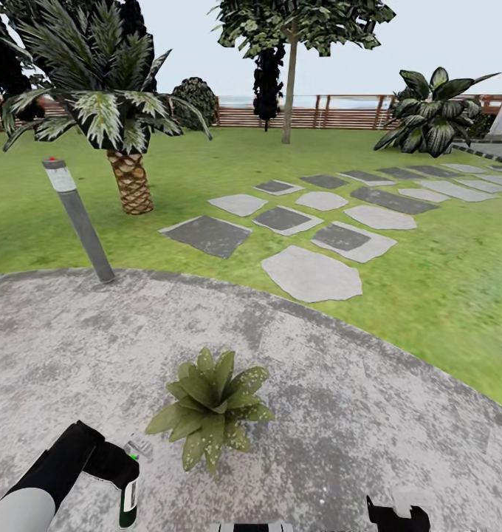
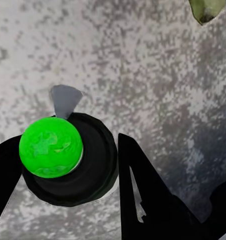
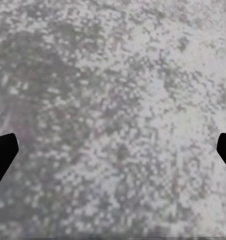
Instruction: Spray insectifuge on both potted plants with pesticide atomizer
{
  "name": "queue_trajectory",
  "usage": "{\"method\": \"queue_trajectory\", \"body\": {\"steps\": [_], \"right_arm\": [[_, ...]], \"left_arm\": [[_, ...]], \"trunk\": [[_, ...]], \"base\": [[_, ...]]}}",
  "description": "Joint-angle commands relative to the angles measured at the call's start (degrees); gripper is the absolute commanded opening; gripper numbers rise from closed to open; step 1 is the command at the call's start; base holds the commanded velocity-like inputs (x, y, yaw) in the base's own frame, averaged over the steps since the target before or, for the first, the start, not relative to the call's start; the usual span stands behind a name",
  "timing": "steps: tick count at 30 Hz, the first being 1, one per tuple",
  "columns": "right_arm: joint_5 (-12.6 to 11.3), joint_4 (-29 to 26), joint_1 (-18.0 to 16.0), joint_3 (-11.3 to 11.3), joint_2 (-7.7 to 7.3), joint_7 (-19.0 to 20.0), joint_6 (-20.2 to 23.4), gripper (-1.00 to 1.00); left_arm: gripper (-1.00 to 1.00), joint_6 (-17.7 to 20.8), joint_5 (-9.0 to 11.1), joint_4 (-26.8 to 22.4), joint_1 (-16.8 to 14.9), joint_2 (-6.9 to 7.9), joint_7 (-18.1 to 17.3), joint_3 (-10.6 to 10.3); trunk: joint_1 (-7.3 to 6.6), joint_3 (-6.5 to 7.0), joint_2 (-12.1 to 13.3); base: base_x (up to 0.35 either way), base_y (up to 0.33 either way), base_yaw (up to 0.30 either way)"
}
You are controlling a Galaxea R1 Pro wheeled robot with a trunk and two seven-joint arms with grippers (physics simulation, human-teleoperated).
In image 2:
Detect insectifuge atomizer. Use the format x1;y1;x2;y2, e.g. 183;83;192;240
19;84;119;208

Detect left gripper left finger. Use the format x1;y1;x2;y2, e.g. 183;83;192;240
0;134;22;216

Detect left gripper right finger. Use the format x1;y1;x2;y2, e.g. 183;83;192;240
117;133;203;240

